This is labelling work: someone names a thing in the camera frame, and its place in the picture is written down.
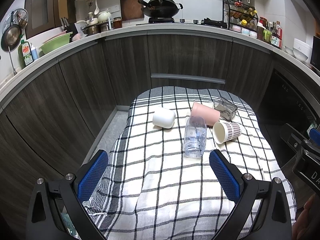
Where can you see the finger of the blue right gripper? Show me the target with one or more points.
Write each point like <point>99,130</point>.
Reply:
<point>314,134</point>

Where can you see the grey drawer handle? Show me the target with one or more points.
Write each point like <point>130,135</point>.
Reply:
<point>188,77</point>

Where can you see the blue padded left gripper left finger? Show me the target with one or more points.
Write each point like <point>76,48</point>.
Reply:
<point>56,208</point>

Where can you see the wooden cutting board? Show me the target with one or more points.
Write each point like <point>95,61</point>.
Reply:
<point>131,10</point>

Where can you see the green plastic basin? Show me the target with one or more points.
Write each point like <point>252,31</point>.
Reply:
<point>56,42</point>

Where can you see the green dish soap bottle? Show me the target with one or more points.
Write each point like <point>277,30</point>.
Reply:
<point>24,52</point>

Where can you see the pink plastic cup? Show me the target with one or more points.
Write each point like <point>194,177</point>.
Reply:
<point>210,115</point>

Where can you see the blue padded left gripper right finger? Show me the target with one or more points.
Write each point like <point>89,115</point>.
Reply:
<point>272,221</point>

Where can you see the clear plastic bottle cup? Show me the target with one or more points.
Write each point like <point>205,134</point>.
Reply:
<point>195,137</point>

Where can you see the white ceramic teapot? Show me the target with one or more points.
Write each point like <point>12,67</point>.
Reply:
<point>104,16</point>

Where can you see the grey square glass cup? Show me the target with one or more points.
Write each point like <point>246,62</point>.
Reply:
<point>226,108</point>

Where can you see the person's hand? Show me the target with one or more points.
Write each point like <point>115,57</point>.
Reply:
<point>301,223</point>

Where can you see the red label sauce bottle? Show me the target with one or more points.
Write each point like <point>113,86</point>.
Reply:
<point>277,35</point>

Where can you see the patterned white paper cup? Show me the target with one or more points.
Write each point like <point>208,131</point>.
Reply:
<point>225,131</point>

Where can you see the black wok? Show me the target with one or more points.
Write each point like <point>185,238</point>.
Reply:
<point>160,8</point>

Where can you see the hanging steel frying pan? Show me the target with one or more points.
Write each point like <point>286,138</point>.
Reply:
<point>12,35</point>

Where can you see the black white checkered tablecloth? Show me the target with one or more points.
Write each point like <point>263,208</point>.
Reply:
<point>151,190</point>

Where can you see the black wire spice rack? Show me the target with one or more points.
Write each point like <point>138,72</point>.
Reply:
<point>238,15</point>

